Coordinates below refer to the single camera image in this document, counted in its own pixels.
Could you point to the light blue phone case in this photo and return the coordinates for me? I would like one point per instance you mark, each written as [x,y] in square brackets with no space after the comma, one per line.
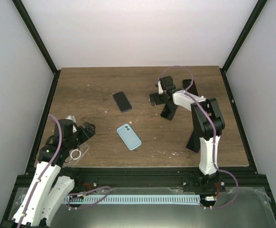
[129,137]

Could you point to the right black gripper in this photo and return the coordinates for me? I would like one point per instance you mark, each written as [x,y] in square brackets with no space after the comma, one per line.
[157,100]

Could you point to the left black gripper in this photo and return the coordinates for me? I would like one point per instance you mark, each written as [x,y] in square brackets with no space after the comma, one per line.
[85,136]

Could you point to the clear magsafe phone case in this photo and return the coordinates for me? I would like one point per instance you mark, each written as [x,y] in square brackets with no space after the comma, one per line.
[76,154]

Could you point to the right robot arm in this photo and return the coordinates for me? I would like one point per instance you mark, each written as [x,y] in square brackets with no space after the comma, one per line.
[207,120]

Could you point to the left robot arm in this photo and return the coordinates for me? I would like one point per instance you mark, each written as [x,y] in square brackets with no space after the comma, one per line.
[52,181]

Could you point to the black aluminium frame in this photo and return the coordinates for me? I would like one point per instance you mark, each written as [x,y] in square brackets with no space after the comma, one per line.
[140,177]

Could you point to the light blue slotted cable duct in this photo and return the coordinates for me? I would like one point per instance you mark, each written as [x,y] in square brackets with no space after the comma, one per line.
[135,199]

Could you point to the pink-edged black phone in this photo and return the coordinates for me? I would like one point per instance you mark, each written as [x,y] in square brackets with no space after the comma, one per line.
[193,143]

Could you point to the black phone case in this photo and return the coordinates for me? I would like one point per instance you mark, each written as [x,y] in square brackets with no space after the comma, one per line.
[186,83]

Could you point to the blue-edged black phone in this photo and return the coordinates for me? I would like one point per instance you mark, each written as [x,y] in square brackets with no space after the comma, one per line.
[122,101]

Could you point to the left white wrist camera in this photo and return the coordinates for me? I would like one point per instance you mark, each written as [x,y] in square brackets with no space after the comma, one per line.
[72,118]

